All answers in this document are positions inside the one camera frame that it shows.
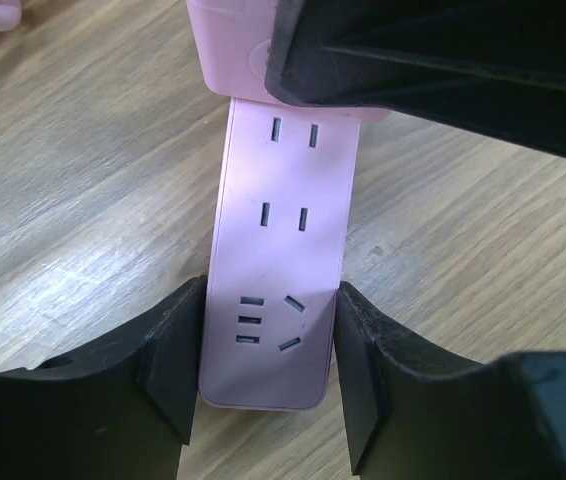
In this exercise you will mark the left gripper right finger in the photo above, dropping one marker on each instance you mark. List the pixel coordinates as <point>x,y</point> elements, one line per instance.
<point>414,410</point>

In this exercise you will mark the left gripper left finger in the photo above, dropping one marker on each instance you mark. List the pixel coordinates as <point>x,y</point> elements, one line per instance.
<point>118,407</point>

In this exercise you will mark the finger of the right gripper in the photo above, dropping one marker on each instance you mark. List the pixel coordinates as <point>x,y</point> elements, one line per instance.
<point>496,68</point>

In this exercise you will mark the pink long power strip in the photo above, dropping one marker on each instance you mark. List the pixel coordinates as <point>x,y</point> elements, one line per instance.
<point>277,250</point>

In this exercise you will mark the pink cube adapter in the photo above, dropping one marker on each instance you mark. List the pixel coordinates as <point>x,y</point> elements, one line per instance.
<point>233,43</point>

